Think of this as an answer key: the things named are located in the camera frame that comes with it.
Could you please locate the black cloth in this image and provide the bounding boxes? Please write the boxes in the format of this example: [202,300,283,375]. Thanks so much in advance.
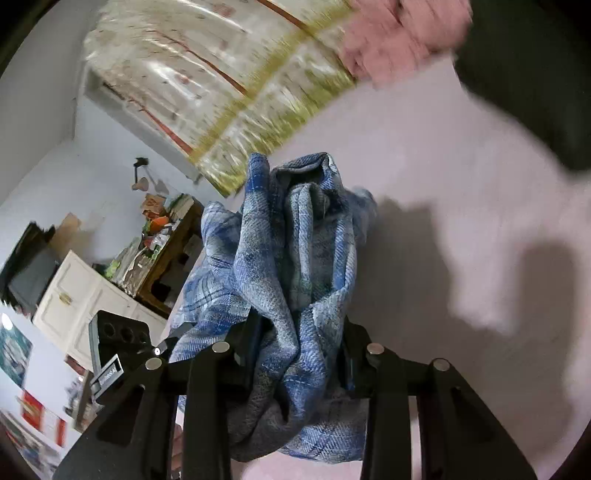
[452,0,591,174]

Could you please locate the white drawer cabinet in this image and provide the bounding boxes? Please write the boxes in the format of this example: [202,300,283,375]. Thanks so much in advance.
[32,249,169,370]

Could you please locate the black bag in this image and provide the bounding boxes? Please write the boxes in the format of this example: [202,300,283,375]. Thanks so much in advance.
[0,222,61,319]

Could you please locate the wooden desk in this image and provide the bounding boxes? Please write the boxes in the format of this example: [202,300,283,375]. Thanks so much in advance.
[134,198,206,319]

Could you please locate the orange toy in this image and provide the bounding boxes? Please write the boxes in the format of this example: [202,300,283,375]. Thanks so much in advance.
[143,194,174,232]

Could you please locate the cardboard box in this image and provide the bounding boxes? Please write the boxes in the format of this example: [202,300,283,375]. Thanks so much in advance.
[48,212,84,259]

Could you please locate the stack of papers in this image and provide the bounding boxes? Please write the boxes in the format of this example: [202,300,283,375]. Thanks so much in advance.
[104,235,153,296]

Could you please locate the blue plaid shirt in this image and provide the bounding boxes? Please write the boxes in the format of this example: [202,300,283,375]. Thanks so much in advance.
[168,152,379,462]

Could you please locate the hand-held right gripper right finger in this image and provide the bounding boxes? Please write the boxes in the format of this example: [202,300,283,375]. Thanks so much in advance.
[339,320,536,480]

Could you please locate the tree print curtain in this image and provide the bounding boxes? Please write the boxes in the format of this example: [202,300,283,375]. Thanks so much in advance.
[83,0,358,197]

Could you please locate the teal wall poster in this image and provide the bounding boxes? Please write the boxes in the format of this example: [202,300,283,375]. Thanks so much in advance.
[0,318,33,388]

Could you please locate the pink quilt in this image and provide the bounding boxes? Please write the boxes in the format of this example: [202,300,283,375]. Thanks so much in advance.
[339,0,474,88]

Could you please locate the red paper decoration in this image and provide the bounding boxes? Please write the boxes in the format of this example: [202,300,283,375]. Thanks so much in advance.
[18,390,68,446]

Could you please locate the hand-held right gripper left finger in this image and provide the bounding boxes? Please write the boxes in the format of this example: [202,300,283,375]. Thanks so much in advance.
[53,318,264,480]

